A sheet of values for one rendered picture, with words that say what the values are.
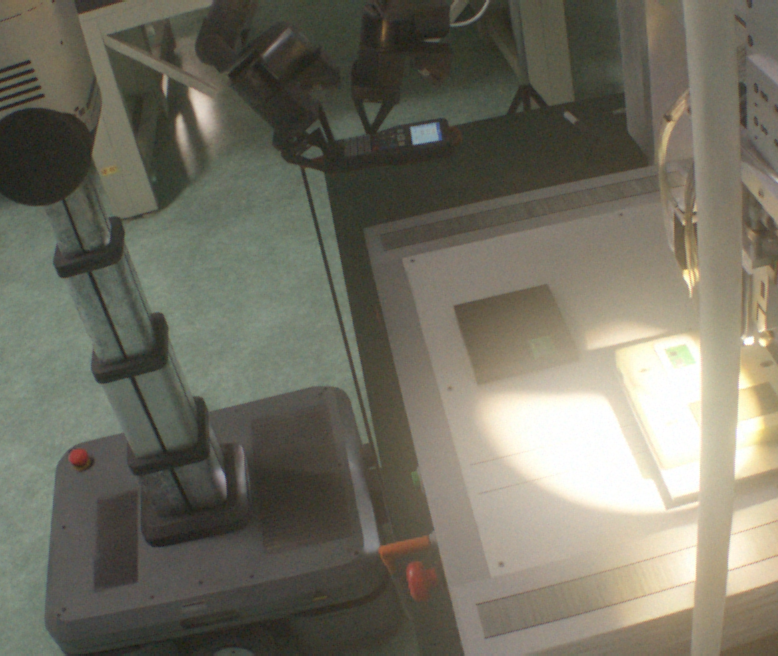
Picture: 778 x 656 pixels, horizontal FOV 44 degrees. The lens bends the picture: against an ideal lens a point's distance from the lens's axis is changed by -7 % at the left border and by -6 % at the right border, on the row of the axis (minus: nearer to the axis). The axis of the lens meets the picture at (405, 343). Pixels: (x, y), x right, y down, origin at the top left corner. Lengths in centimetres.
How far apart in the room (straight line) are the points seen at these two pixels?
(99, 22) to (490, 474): 234
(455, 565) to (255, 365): 171
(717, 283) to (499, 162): 119
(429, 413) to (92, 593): 95
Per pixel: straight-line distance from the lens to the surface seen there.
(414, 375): 117
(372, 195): 170
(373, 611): 186
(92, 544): 198
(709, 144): 52
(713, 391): 62
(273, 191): 332
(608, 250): 132
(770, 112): 78
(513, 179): 168
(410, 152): 151
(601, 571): 95
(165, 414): 175
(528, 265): 130
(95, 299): 162
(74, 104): 142
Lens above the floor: 162
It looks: 39 degrees down
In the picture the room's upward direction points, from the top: 12 degrees counter-clockwise
